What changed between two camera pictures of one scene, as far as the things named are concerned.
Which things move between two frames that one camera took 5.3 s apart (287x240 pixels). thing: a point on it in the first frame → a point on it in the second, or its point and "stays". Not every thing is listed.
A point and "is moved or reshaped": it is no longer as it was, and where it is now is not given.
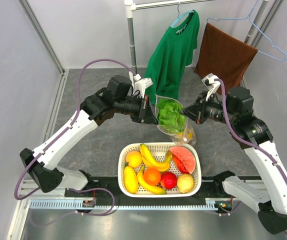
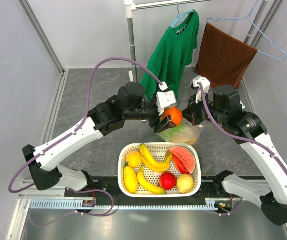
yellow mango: (131, 180) stays
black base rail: (107, 188) stays
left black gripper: (144, 105) → (159, 127)
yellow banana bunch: (149, 161) stays
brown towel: (224, 55) stays
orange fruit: (152, 176) → (176, 113)
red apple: (168, 180) stays
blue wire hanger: (249, 17) stays
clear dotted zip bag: (171, 122) is moved or reshaped
